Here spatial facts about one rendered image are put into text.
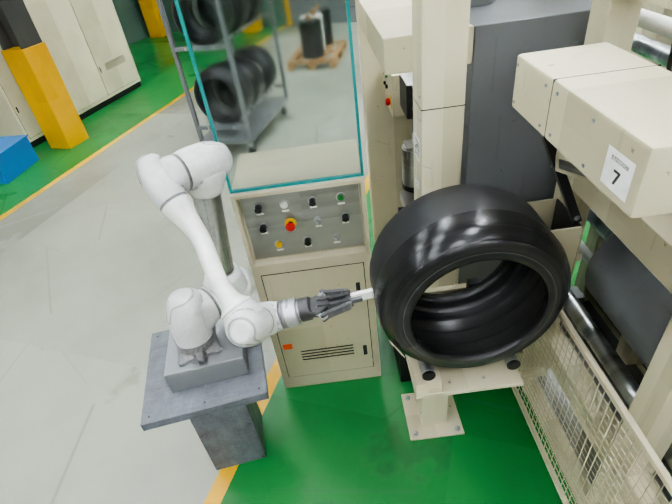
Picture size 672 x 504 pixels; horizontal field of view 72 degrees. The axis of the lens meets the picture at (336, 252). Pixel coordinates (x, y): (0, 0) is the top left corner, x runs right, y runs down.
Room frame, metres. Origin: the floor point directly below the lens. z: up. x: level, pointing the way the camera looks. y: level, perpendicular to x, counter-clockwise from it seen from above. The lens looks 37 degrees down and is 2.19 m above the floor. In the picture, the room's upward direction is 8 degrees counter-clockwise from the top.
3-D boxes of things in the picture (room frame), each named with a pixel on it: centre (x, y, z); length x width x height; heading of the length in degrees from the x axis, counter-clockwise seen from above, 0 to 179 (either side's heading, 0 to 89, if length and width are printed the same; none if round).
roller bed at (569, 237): (1.33, -0.77, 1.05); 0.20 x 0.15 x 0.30; 179
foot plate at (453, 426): (1.38, -0.37, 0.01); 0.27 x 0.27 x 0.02; 89
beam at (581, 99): (0.99, -0.68, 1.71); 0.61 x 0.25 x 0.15; 179
